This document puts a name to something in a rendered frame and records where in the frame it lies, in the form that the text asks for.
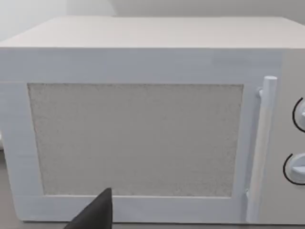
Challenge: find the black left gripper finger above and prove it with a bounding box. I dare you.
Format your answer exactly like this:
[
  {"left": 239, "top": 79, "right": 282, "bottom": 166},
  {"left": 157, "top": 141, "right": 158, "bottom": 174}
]
[{"left": 63, "top": 187, "right": 113, "bottom": 229}]

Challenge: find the pale microwave door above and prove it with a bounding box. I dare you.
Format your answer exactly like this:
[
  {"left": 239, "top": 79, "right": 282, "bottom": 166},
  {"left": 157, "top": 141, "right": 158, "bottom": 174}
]
[{"left": 0, "top": 49, "right": 283, "bottom": 224}]

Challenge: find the pale microwave oven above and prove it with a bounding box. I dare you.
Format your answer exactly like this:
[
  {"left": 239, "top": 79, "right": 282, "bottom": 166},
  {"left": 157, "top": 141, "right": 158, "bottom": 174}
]
[{"left": 0, "top": 16, "right": 305, "bottom": 226}]

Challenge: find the white microwave knob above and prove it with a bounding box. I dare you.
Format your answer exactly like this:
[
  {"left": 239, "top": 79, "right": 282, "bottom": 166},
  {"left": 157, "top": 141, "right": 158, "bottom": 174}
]
[
  {"left": 283, "top": 152, "right": 305, "bottom": 186},
  {"left": 292, "top": 96, "right": 305, "bottom": 133}
]

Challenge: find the white microwave door handle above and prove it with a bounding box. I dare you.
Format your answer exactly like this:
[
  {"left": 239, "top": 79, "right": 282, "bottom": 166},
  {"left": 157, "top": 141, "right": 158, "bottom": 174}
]
[{"left": 244, "top": 75, "right": 278, "bottom": 222}]

